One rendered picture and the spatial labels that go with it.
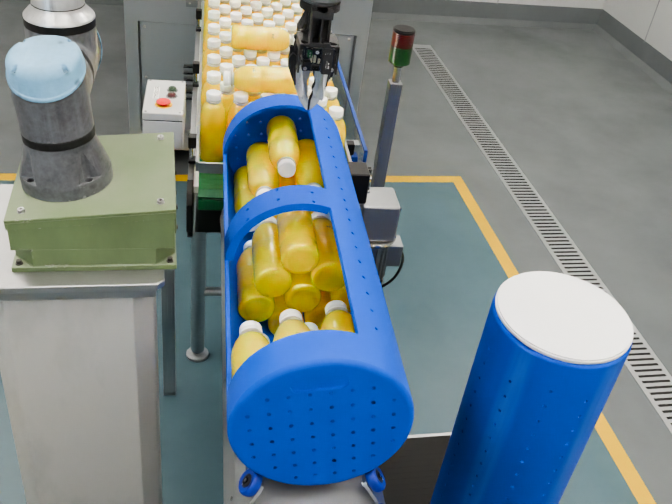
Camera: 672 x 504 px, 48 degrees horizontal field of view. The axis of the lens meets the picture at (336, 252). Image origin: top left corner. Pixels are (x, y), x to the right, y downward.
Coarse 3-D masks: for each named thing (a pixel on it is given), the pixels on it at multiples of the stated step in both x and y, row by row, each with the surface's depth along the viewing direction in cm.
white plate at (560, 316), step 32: (512, 288) 158; (544, 288) 159; (576, 288) 161; (512, 320) 149; (544, 320) 151; (576, 320) 152; (608, 320) 153; (544, 352) 143; (576, 352) 144; (608, 352) 145
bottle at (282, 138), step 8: (272, 120) 176; (280, 120) 175; (288, 120) 176; (272, 128) 173; (280, 128) 171; (288, 128) 172; (272, 136) 170; (280, 136) 168; (288, 136) 169; (296, 136) 172; (272, 144) 168; (280, 144) 166; (288, 144) 166; (296, 144) 168; (272, 152) 166; (280, 152) 165; (288, 152) 165; (296, 152) 166; (272, 160) 166; (280, 160) 164; (296, 160) 166
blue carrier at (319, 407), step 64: (256, 128) 179; (320, 128) 166; (320, 192) 143; (384, 320) 122; (256, 384) 108; (320, 384) 109; (384, 384) 110; (256, 448) 115; (320, 448) 117; (384, 448) 119
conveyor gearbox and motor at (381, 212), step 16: (384, 192) 218; (368, 208) 211; (384, 208) 211; (400, 208) 213; (368, 224) 214; (384, 224) 215; (384, 240) 218; (400, 240) 226; (384, 256) 224; (400, 256) 226; (384, 272) 230
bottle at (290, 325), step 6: (288, 318) 127; (294, 318) 127; (282, 324) 125; (288, 324) 124; (294, 324) 124; (300, 324) 124; (276, 330) 125; (282, 330) 123; (288, 330) 122; (294, 330) 122; (300, 330) 122; (306, 330) 123; (276, 336) 123; (282, 336) 122
